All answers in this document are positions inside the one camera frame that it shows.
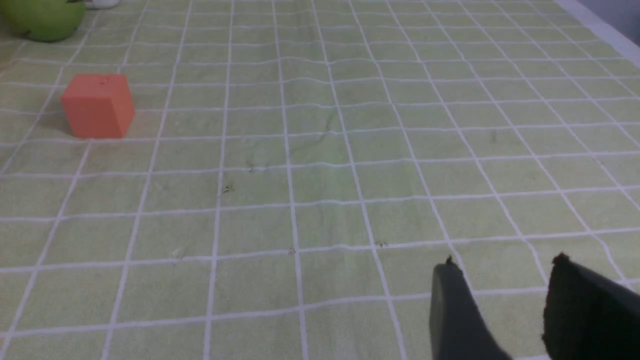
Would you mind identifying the orange cube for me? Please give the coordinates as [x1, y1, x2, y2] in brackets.
[61, 73, 136, 139]

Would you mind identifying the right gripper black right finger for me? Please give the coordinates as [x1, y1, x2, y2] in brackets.
[542, 253, 640, 360]

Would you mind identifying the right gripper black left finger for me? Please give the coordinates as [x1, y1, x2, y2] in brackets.
[430, 257, 511, 360]

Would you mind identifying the green apple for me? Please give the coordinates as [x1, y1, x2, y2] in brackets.
[0, 0, 86, 43]

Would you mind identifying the green checked tablecloth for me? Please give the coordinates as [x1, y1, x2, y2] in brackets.
[0, 0, 640, 360]

